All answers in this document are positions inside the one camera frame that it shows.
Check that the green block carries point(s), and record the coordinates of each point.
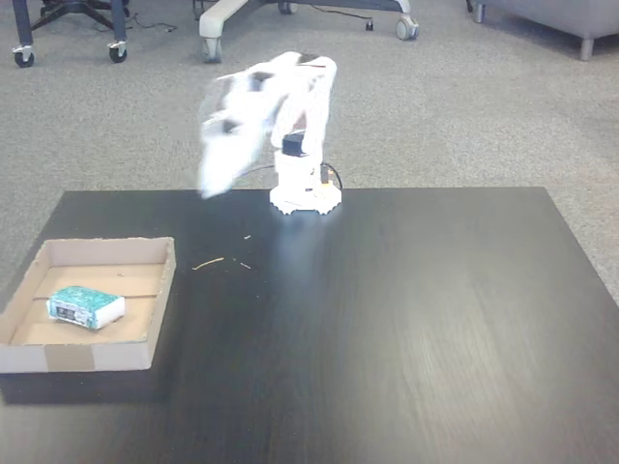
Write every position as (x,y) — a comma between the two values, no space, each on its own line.
(84,305)

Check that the open cardboard box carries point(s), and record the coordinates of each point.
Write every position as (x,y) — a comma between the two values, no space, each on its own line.
(72,355)

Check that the long pale debris strand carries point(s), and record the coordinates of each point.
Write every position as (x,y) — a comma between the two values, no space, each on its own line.
(208,264)

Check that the white wheeled chair base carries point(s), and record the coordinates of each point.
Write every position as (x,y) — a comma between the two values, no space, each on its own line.
(217,17)

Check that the black office chair base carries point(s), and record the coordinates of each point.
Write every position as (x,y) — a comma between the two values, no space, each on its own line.
(72,6)

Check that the grey sofa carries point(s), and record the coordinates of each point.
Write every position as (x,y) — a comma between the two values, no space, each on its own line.
(556,14)

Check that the dark wheeled table frame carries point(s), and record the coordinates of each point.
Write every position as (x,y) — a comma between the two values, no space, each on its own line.
(21,19)

